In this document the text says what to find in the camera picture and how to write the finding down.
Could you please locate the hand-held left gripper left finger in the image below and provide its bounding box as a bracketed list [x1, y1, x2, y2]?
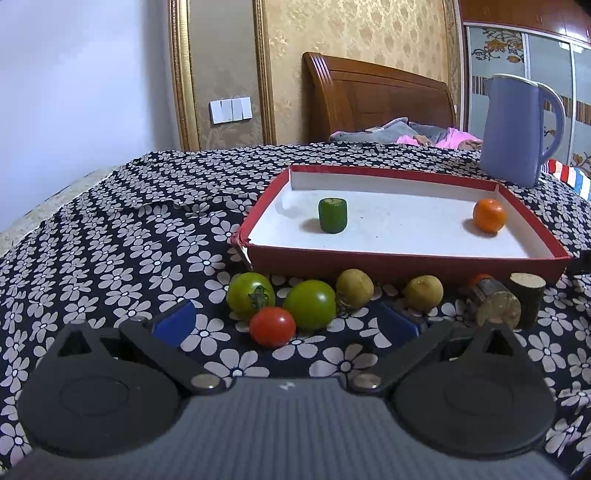
[52, 298, 228, 396]

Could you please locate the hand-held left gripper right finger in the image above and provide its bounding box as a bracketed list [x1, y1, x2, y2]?
[347, 301, 527, 395]

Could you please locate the red cardboard tray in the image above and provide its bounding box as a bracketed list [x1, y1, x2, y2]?
[231, 165, 574, 283]

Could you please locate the red tomato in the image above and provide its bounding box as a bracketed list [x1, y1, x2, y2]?
[249, 306, 297, 348]

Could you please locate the brown longan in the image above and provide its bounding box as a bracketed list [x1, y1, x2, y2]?
[335, 268, 375, 309]
[403, 275, 444, 312]

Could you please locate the green tomato with stem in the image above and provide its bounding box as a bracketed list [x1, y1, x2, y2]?
[226, 272, 276, 321]

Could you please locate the lying wood log piece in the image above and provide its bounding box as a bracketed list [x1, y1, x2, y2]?
[464, 276, 522, 329]

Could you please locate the black floral cloth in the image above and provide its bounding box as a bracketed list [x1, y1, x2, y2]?
[0, 141, 591, 476]

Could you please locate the green cucumber piece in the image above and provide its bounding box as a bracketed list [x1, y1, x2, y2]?
[318, 198, 348, 234]

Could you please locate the upright wood log piece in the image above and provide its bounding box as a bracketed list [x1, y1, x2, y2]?
[508, 272, 547, 329]

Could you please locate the orange tangerine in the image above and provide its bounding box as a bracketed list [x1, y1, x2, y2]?
[473, 198, 507, 233]

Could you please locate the black object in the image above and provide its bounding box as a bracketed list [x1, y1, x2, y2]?
[567, 251, 591, 278]

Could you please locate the pile of clothes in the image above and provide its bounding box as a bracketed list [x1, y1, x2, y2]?
[329, 117, 448, 145]

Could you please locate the pink cloth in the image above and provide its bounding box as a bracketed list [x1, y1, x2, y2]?
[398, 128, 483, 151]

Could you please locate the blue kettle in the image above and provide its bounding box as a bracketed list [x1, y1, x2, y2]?
[478, 73, 567, 188]

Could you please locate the red blue striped cloth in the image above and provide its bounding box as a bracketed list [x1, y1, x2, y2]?
[541, 159, 591, 200]

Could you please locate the wooden bed headboard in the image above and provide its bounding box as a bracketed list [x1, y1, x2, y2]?
[302, 52, 458, 143]

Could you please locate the floral glass door wardrobe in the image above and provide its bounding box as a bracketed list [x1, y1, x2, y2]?
[455, 0, 591, 172]

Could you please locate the white wall switch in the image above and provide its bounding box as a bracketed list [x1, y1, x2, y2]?
[209, 96, 253, 124]

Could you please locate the gold wall frame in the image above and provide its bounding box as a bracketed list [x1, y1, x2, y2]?
[168, 0, 277, 151]

